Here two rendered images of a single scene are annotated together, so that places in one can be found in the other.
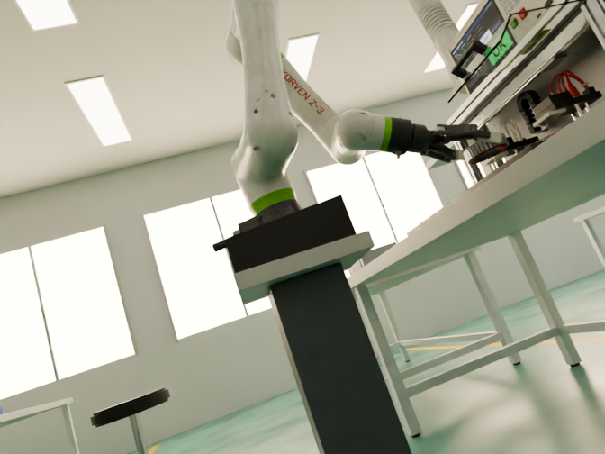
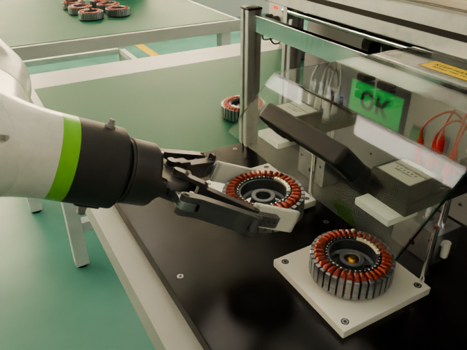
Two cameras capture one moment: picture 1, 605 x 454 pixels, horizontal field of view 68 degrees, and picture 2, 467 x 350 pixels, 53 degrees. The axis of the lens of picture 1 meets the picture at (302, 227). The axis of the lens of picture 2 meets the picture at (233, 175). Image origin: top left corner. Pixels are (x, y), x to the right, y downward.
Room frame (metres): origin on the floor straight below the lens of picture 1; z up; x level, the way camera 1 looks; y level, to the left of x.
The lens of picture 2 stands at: (0.65, -0.34, 1.23)
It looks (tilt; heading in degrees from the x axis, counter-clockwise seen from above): 30 degrees down; 344
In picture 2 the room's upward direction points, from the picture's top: straight up
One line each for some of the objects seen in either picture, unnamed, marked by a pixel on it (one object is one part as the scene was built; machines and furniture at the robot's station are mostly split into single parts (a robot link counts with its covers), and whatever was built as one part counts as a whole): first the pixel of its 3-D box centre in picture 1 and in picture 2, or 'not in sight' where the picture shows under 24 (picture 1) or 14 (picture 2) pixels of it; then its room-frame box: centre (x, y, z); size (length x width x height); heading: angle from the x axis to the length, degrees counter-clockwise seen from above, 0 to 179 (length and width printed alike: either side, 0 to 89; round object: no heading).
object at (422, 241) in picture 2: not in sight; (424, 232); (1.11, -0.77, 0.80); 0.08 x 0.05 x 0.06; 14
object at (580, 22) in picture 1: (511, 89); (367, 64); (1.21, -0.70, 1.03); 0.62 x 0.01 x 0.03; 14
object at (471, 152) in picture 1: (485, 149); (263, 199); (1.15, -0.53, 0.87); 0.11 x 0.11 x 0.04
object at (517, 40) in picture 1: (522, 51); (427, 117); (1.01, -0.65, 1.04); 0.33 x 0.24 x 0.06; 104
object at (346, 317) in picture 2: not in sight; (348, 276); (1.07, -0.63, 0.78); 0.15 x 0.15 x 0.01; 14
